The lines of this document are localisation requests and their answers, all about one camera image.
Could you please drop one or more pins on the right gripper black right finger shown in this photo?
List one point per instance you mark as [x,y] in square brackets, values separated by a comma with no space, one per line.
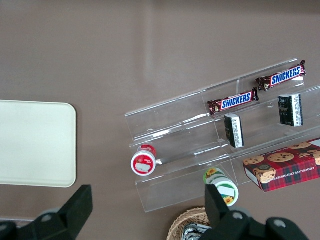
[217,215]

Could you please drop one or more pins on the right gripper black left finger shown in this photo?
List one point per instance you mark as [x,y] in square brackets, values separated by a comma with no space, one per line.
[72,212]

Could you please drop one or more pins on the light wicker basket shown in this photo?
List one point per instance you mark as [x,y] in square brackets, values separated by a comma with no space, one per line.
[180,222]

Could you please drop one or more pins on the beige plastic tray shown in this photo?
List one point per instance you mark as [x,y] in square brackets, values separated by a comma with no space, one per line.
[37,142]

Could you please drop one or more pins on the foil wrapped pack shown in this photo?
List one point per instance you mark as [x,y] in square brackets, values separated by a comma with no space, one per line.
[192,231]

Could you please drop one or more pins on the green sunflower snack cup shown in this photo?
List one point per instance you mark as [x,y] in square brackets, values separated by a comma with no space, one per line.
[220,178]

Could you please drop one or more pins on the red plaid cookie box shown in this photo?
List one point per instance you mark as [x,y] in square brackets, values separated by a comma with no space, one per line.
[287,172]

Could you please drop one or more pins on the red lidded snack cup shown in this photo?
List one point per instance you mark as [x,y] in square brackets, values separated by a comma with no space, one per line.
[142,163]

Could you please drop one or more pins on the black white chocolate box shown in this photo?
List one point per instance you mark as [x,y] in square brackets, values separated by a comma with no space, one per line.
[290,110]
[233,131]

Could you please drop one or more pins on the clear acrylic tiered shelf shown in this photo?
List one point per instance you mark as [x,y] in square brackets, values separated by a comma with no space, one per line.
[175,125]

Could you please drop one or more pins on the Snickers chocolate bar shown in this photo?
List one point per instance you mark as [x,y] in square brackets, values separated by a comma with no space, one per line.
[235,101]
[282,76]

